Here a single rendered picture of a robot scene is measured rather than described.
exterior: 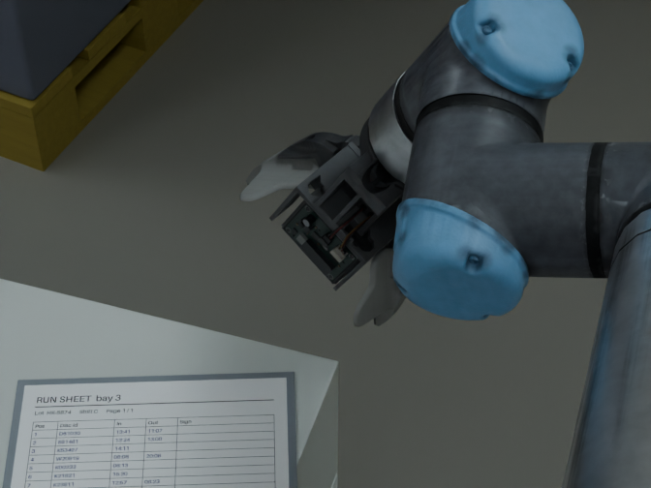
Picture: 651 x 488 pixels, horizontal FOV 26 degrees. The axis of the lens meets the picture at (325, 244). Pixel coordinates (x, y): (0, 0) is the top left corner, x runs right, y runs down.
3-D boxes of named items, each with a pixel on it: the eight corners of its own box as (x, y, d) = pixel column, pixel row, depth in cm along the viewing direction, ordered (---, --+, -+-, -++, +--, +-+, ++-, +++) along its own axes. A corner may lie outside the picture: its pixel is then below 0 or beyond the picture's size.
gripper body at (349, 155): (262, 218, 100) (329, 140, 90) (337, 157, 105) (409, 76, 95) (334, 298, 100) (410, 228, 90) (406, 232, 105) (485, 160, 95)
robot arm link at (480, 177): (577, 259, 72) (597, 88, 77) (367, 256, 75) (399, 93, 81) (596, 333, 78) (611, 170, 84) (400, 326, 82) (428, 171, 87)
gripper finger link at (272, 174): (195, 180, 107) (280, 190, 100) (247, 140, 110) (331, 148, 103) (209, 215, 108) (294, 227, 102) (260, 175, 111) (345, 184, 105)
